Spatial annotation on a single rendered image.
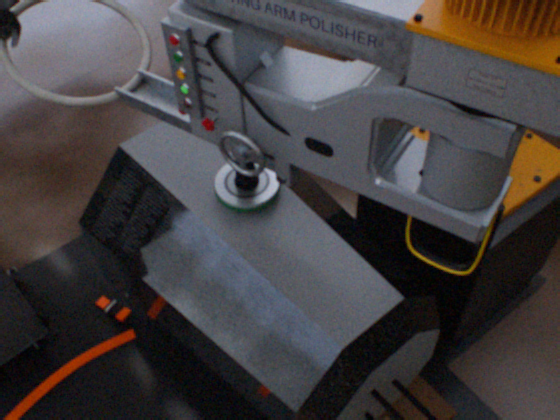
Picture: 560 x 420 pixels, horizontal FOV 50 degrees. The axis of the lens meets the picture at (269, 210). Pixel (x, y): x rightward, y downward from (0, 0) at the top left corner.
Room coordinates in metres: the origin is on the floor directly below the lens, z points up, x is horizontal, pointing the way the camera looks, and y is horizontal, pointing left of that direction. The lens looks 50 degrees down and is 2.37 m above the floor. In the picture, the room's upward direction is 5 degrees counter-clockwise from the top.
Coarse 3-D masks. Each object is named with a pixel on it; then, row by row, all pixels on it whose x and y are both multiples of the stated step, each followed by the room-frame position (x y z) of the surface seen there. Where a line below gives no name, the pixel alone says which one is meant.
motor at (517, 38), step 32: (448, 0) 0.95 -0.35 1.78; (480, 0) 0.89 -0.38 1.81; (512, 0) 0.86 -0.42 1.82; (544, 0) 0.84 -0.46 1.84; (416, 32) 0.91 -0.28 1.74; (448, 32) 0.88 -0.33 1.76; (480, 32) 0.88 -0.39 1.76; (512, 32) 0.84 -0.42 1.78; (544, 32) 0.84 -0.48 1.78; (544, 64) 0.78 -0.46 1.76
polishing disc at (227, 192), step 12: (228, 168) 1.41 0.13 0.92; (264, 168) 1.40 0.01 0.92; (216, 180) 1.36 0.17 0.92; (228, 180) 1.36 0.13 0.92; (264, 180) 1.34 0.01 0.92; (216, 192) 1.32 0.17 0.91; (228, 192) 1.30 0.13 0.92; (240, 192) 1.30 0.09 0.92; (252, 192) 1.30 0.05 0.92; (264, 192) 1.29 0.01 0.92; (276, 192) 1.30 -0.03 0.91; (228, 204) 1.26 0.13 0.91; (240, 204) 1.25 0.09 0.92; (252, 204) 1.25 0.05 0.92
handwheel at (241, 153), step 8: (224, 136) 1.17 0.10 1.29; (232, 136) 1.15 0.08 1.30; (240, 136) 1.14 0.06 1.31; (224, 144) 1.19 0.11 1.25; (232, 144) 1.17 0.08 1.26; (248, 144) 1.12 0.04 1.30; (224, 152) 1.18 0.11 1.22; (232, 152) 1.15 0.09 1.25; (240, 152) 1.14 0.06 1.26; (248, 152) 1.13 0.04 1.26; (256, 152) 1.11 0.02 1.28; (232, 160) 1.18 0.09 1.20; (240, 160) 1.14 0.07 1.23; (264, 160) 1.11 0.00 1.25; (240, 168) 1.15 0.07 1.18
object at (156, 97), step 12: (144, 72) 1.64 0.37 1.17; (144, 84) 1.64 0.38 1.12; (156, 84) 1.61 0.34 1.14; (168, 84) 1.58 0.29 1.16; (120, 96) 1.56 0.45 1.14; (132, 96) 1.53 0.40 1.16; (144, 96) 1.57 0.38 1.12; (156, 96) 1.57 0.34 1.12; (168, 96) 1.57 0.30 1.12; (144, 108) 1.50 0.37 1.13; (156, 108) 1.47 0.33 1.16; (168, 108) 1.51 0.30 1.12; (168, 120) 1.44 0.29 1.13; (180, 120) 1.41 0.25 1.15; (252, 156) 1.25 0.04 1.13; (264, 156) 1.23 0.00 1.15; (276, 180) 1.16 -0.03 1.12
